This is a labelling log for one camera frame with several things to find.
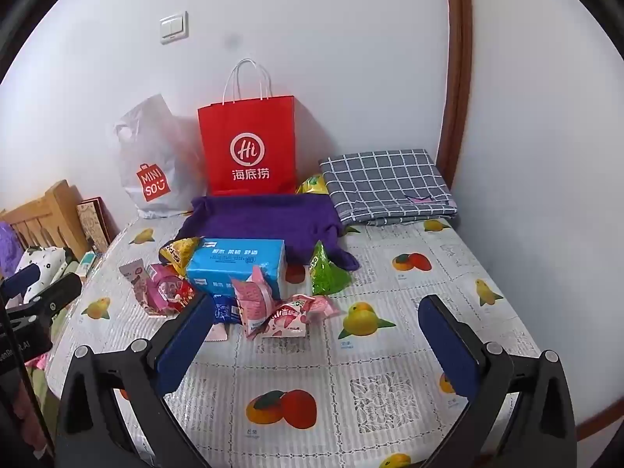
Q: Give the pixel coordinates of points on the red snack packet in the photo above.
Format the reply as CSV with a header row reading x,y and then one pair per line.
x,y
185,297

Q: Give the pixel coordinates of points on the teal white tube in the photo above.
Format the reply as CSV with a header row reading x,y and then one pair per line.
x,y
87,263

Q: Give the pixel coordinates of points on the grey plaid folded cloth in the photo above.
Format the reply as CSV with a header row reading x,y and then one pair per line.
x,y
385,180

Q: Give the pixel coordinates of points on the white plastic shopping bag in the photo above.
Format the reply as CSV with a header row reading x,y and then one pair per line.
x,y
156,146

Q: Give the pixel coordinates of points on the yellow green snack packet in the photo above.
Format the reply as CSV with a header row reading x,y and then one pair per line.
x,y
314,185

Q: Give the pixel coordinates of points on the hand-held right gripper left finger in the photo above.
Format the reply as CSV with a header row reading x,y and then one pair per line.
x,y
185,341

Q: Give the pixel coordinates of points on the purple cloth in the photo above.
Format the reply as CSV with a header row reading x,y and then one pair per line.
x,y
7,248

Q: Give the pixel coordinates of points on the small pink candy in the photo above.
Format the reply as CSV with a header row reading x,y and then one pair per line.
x,y
319,307

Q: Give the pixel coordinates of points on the pink wafer packet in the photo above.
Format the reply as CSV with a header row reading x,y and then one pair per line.
x,y
139,282

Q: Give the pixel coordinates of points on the yellow purple snack packet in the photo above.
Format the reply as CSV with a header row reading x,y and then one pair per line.
x,y
181,253

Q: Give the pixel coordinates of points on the dark blue snack packet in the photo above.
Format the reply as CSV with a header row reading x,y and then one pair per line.
x,y
224,309

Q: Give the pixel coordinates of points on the white wall light switch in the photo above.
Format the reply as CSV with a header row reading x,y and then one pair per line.
x,y
174,27

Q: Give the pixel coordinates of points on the wooden headboard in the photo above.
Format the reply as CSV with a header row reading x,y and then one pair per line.
x,y
44,209

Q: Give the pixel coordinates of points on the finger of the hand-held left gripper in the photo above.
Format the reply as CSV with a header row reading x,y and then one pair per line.
x,y
58,295
24,276

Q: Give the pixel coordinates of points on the fruit print tablecloth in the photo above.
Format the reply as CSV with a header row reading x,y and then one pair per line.
x,y
365,390

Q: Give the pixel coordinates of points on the blue tissue pack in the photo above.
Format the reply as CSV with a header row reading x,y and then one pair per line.
x,y
234,265

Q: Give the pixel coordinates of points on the white dotted cloth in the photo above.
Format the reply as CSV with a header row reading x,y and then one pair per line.
x,y
46,258

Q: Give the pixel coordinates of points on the tall pink strawberry packet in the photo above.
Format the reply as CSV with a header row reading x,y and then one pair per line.
x,y
251,297

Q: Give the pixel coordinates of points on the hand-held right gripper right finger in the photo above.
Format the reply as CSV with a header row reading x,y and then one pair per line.
x,y
448,346

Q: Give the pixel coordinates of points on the pale pink nougat packet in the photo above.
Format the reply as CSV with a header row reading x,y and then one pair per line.
x,y
216,334

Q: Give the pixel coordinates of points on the red paper bag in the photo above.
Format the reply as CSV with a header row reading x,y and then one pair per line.
x,y
248,126

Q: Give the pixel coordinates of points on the wooden door frame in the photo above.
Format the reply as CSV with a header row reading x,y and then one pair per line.
x,y
456,58

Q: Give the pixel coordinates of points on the wooden baseboard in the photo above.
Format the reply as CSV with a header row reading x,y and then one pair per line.
x,y
602,419

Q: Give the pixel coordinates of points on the pink lollipop packet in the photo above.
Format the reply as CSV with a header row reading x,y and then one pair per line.
x,y
163,285

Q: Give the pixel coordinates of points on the purple towel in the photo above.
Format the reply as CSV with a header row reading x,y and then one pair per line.
x,y
263,217

